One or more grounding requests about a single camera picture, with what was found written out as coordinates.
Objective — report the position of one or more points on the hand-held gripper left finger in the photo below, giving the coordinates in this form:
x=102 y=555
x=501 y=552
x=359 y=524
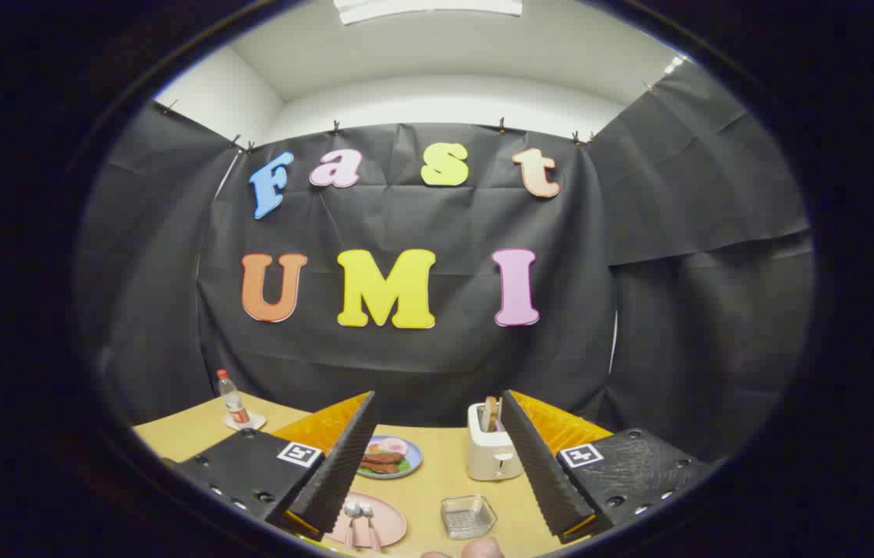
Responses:
x=336 y=473

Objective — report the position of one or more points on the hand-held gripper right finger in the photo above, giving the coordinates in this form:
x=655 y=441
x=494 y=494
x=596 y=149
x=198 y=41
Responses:
x=545 y=473

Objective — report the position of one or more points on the brown meat strip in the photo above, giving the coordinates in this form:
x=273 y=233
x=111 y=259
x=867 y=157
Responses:
x=384 y=457
x=379 y=467

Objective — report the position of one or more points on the white toaster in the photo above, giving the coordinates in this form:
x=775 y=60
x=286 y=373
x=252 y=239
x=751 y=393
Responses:
x=487 y=457

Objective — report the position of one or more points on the pink ham slice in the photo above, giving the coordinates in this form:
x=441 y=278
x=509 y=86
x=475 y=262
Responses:
x=392 y=446

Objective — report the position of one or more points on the green lettuce leaf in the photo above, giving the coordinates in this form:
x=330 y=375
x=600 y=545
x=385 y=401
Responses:
x=404 y=467

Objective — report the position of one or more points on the pink plate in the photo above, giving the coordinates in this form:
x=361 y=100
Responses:
x=390 y=523

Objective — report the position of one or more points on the blue plate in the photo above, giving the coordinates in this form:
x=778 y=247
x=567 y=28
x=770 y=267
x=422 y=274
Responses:
x=412 y=457

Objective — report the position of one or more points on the toast bread slice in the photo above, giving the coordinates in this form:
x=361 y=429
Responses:
x=490 y=415

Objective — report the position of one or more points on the square metal basket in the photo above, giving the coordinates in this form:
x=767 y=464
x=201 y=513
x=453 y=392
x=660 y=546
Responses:
x=468 y=519

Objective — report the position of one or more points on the small white coaster tray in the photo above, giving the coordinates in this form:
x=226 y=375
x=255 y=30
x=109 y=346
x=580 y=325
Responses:
x=255 y=422

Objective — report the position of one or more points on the clear bottle red cap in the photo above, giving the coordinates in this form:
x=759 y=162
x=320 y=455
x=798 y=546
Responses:
x=233 y=403

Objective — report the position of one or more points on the black backdrop cloth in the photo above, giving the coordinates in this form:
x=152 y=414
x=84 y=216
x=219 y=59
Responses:
x=437 y=364

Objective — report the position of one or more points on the ceiling light panel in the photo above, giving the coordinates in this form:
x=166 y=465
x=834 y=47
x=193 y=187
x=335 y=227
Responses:
x=429 y=8

